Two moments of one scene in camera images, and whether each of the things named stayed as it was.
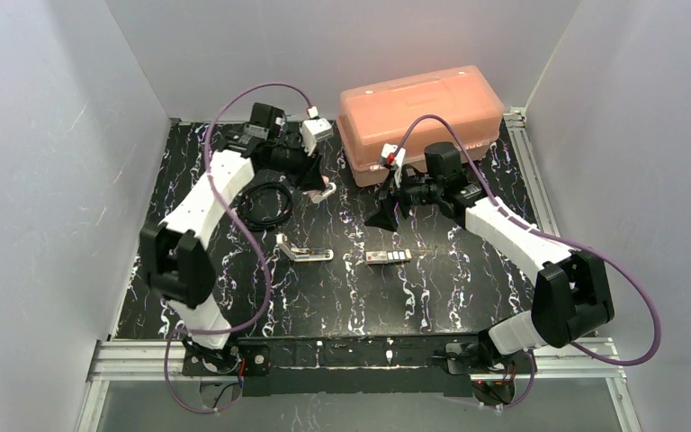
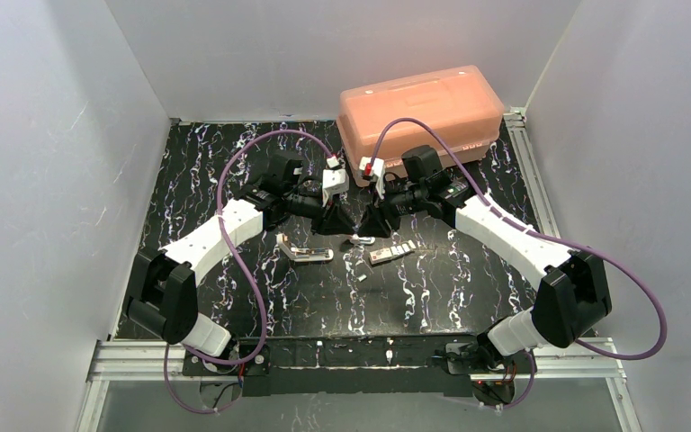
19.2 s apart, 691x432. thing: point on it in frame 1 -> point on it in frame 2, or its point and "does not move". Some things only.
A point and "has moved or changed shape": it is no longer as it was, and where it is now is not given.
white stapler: [302, 255] does not move
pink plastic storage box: [378, 114] does not move
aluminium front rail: [161, 360] does not move
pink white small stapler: [317, 195] has moved or changed shape
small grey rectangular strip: [393, 256] has moved or changed shape
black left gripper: [307, 165] -> [323, 215]
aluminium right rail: [519, 139] does not move
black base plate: [430, 366] does not move
